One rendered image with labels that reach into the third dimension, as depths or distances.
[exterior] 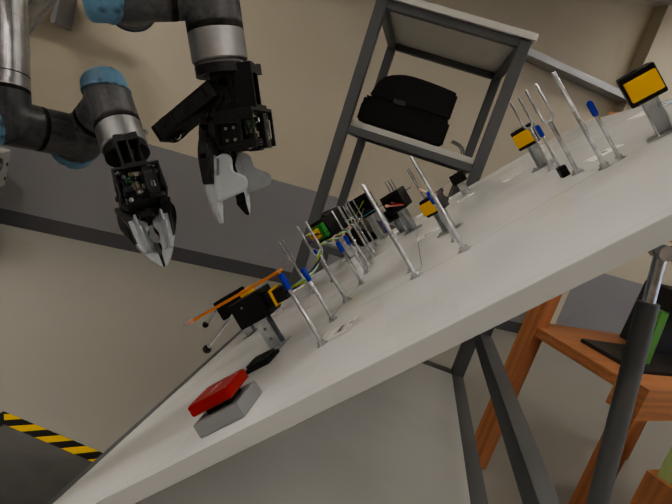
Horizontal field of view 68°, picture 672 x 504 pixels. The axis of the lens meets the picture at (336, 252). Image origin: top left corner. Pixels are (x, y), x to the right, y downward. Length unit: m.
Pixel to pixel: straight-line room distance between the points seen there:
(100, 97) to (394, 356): 0.68
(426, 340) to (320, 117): 4.03
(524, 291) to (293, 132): 4.00
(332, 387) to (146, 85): 3.94
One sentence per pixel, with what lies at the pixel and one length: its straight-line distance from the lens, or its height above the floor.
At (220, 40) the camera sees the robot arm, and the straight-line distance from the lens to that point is 0.71.
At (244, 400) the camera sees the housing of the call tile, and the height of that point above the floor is 1.11.
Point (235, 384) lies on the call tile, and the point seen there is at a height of 1.12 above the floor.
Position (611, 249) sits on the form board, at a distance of 0.43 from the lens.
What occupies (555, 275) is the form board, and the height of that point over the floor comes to 1.33.
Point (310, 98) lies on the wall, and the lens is 4.37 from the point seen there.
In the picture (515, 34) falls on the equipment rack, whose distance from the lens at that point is 1.68.
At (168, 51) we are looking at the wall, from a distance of 4.28.
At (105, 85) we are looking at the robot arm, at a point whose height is 1.35.
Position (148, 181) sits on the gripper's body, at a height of 1.23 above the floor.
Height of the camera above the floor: 1.38
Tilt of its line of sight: 12 degrees down
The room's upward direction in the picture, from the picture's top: 18 degrees clockwise
